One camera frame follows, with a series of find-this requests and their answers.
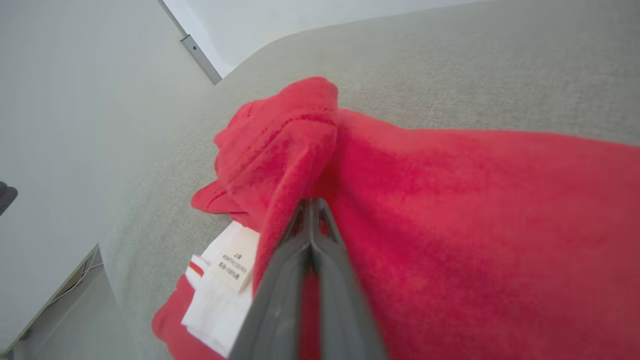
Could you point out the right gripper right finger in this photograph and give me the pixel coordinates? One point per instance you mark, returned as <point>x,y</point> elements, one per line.
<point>340,300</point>

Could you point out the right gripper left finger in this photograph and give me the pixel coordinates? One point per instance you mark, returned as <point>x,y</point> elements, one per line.
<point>280,300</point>

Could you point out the red and white jersey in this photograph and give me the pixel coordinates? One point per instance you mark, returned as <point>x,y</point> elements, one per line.
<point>475,225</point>

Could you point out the grey metal wall strip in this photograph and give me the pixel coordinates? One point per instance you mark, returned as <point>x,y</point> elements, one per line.
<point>200,55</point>

